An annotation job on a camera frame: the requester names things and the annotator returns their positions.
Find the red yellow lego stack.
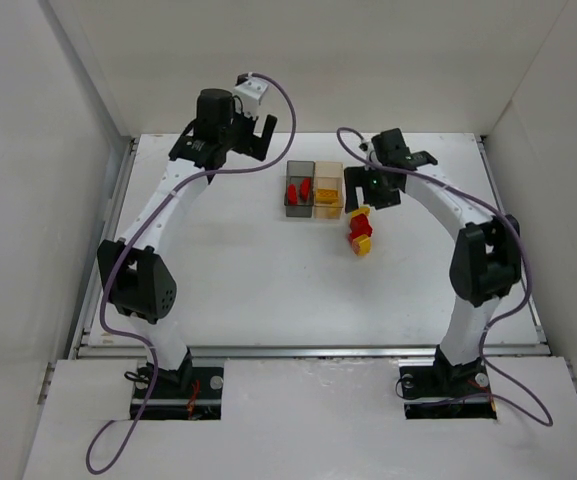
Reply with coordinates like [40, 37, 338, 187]
[348, 232, 372, 257]
[349, 206, 372, 236]

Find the red curved lego brick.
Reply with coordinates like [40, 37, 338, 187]
[299, 177, 312, 202]

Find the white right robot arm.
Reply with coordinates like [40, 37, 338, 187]
[344, 129, 522, 400]

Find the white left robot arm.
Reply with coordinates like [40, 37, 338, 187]
[97, 78, 277, 389]

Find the clear tan plastic container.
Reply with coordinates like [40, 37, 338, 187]
[313, 161, 344, 220]

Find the smoky grey plastic container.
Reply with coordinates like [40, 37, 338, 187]
[284, 160, 315, 218]

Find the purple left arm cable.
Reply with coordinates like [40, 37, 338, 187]
[85, 72, 298, 475]

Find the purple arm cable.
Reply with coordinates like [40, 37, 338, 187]
[85, 72, 298, 475]
[336, 127, 554, 427]

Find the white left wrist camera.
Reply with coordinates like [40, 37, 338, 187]
[232, 74, 269, 120]

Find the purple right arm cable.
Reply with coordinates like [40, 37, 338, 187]
[336, 127, 554, 427]

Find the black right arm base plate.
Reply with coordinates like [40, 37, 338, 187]
[395, 362, 497, 420]

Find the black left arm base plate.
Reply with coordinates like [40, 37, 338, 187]
[141, 362, 224, 421]

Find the aluminium frame rail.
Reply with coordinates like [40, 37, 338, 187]
[70, 343, 551, 359]

